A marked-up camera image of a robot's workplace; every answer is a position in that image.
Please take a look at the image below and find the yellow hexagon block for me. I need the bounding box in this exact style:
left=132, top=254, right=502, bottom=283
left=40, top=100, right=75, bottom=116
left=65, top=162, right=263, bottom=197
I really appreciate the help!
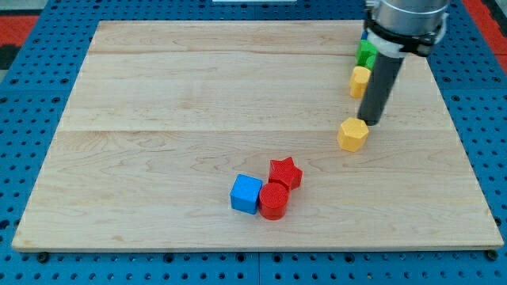
left=337, top=117, right=369, bottom=152

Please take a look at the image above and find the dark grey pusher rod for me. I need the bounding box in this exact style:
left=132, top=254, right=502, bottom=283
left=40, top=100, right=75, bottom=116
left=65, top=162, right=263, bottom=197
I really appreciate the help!
left=356, top=53, right=404, bottom=126

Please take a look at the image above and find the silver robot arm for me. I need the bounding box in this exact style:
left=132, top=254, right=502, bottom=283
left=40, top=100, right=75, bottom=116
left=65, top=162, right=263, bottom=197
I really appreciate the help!
left=364, top=0, right=450, bottom=59

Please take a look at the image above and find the blue cube block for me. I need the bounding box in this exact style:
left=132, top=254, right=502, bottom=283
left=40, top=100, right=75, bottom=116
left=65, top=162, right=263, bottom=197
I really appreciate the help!
left=230, top=174, right=263, bottom=215

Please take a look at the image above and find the red star block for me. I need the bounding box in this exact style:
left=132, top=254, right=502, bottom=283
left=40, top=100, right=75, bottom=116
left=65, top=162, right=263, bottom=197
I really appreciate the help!
left=269, top=157, right=303, bottom=192

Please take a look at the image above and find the red cylinder block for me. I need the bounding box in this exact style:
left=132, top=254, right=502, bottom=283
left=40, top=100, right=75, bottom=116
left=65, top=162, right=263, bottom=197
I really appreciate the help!
left=259, top=183, right=289, bottom=220

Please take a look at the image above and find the light wooden board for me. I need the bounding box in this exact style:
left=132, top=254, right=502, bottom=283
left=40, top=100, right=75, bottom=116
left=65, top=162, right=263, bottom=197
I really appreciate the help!
left=12, top=21, right=504, bottom=253

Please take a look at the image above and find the yellow block near rod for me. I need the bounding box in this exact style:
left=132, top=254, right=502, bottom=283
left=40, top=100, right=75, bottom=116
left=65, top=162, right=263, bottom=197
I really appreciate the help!
left=349, top=66, right=371, bottom=99

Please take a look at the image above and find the green block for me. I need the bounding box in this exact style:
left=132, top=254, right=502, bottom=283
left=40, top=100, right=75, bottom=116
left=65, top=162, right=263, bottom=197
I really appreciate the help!
left=356, top=40, right=378, bottom=70

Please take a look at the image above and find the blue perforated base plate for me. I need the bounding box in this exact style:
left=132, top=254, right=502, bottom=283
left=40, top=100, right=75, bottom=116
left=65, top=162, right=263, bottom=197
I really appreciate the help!
left=1, top=0, right=506, bottom=284

